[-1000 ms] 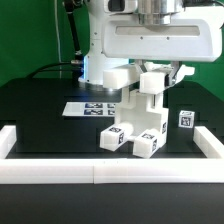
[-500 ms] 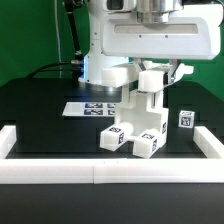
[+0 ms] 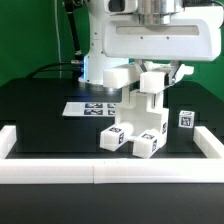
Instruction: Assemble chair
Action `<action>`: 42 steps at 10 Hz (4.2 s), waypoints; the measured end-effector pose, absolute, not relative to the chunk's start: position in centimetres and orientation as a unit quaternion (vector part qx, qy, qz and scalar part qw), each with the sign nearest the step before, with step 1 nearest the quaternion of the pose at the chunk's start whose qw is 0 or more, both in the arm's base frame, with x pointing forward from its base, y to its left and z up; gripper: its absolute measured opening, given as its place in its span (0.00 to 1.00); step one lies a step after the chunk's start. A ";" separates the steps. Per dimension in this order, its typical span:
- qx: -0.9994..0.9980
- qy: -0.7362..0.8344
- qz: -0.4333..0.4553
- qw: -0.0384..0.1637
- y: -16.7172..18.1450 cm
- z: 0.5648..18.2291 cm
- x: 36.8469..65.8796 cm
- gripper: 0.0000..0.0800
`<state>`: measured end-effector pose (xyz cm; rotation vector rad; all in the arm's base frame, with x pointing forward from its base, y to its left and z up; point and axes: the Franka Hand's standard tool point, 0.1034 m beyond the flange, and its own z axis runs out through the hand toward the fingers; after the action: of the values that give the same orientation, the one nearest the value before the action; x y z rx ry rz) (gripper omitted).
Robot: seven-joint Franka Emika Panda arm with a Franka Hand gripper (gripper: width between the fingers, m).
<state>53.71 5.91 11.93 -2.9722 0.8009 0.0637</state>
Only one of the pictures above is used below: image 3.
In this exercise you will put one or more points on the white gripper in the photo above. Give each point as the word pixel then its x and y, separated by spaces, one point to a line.
pixel 188 39

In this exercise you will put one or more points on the white chair seat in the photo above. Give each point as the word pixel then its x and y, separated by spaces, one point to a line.
pixel 143 111

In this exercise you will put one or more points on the white chair backrest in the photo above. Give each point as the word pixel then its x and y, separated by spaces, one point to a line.
pixel 153 81

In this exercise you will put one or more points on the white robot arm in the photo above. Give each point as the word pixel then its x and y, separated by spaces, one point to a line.
pixel 149 12

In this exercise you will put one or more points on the white tagged cube right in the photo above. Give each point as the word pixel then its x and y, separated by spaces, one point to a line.
pixel 186 119

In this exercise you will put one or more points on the white base tag plate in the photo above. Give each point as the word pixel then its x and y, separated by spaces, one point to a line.
pixel 89 109

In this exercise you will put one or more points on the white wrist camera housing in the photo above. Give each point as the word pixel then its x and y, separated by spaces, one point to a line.
pixel 121 6

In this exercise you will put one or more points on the white U-shaped frame wall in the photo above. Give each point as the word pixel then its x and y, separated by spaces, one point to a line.
pixel 101 171

